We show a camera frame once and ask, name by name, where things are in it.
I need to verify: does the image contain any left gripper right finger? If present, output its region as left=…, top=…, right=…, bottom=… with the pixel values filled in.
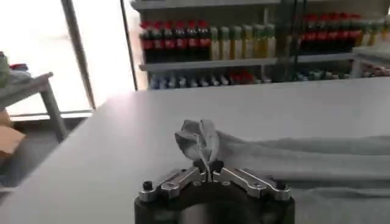
left=210, top=159, right=292, bottom=202

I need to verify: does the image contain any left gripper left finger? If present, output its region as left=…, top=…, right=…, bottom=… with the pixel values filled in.
left=138, top=159, right=208, bottom=203

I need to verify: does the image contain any grey shirt with colourful print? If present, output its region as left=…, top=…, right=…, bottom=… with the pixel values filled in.
left=174, top=118, right=390, bottom=224

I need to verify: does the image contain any shelf unit with drink bottles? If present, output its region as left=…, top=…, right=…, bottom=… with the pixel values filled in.
left=130, top=0, right=281, bottom=91
left=300, top=0, right=390, bottom=82

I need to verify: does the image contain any thin dark pole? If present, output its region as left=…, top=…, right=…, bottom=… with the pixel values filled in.
left=119, top=0, right=140, bottom=92

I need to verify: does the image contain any dark upright stand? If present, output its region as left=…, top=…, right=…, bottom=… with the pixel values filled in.
left=272, top=0, right=308, bottom=83

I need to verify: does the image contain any small grey table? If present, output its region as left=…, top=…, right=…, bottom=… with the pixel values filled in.
left=0, top=71, right=69, bottom=143

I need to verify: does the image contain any cardboard box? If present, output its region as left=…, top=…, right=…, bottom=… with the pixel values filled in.
left=0, top=110, right=27, bottom=159

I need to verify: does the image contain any white side table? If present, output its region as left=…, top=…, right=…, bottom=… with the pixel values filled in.
left=349, top=42, right=390, bottom=79

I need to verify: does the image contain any pile of clothes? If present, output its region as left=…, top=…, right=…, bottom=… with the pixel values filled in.
left=0, top=51, right=33, bottom=89

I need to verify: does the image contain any thick grey window post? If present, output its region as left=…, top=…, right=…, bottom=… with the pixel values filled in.
left=60, top=0, right=98, bottom=110

